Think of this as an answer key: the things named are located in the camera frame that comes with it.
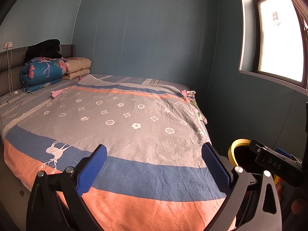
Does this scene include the window with dark frame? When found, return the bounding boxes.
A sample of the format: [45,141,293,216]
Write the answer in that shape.
[238,0,308,89]

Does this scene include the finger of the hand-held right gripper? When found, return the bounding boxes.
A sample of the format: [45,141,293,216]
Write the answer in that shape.
[275,147,302,162]

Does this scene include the beige pillows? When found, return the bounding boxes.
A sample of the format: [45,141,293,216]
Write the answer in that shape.
[62,57,92,80]

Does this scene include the patterned grey orange blue blanket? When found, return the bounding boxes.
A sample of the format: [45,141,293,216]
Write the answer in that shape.
[3,74,235,231]

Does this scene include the black clothing pile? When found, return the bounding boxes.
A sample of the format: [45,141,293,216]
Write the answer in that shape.
[25,39,62,64]

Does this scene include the small pink cloth item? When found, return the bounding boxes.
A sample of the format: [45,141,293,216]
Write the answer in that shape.
[50,89,68,99]

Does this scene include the blue floral folded quilt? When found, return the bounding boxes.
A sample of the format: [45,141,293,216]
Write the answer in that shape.
[20,56,68,92]

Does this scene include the grey padded bed headboard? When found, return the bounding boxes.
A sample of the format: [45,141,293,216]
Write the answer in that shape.
[0,44,77,98]

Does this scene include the floral pink green cloth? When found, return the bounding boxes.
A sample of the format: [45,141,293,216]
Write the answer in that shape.
[179,90,208,124]

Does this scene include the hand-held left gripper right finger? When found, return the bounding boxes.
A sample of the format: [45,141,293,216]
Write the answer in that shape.
[202,142,282,231]

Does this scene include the black bin with yellow rim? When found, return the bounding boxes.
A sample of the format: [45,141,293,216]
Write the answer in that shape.
[228,138,281,186]

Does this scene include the person's right hand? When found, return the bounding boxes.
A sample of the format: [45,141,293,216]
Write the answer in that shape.
[276,182,308,219]

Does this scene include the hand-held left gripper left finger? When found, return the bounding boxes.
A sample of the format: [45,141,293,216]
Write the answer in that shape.
[26,144,107,231]

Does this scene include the white charging cable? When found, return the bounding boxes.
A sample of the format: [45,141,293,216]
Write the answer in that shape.
[0,46,33,119]

